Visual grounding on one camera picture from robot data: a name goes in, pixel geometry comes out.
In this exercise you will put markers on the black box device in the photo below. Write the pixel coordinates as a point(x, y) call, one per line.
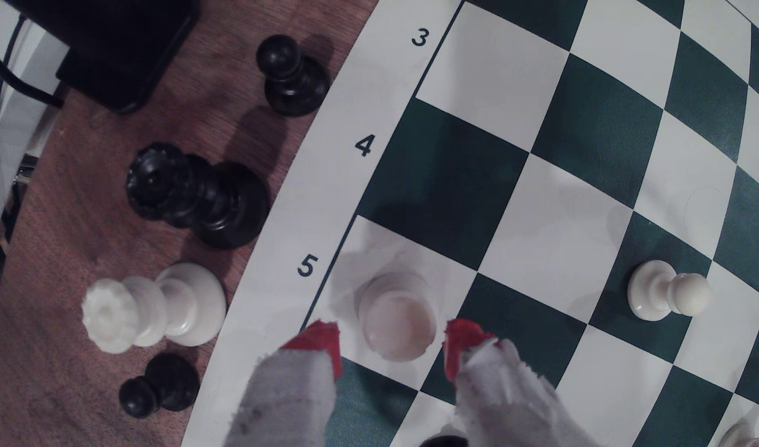
point(112, 49)

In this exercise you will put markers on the white chess knight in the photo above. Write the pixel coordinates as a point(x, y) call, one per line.
point(741, 436)

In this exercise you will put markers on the green white chess board mat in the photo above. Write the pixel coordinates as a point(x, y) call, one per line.
point(559, 236)

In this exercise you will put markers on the white chess queen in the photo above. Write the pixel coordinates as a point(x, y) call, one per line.
point(162, 307)

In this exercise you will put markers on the black chess pawn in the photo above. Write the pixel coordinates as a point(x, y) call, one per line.
point(165, 382)
point(292, 77)
point(443, 442)

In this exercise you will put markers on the white chess pawn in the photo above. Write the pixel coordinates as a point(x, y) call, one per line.
point(659, 292)

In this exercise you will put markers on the black chess queen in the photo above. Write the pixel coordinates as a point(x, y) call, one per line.
point(199, 198)

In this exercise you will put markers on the white chess piece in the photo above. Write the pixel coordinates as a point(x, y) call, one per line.
point(397, 316)

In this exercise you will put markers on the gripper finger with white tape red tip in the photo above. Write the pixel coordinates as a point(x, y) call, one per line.
point(503, 397)
point(286, 391)

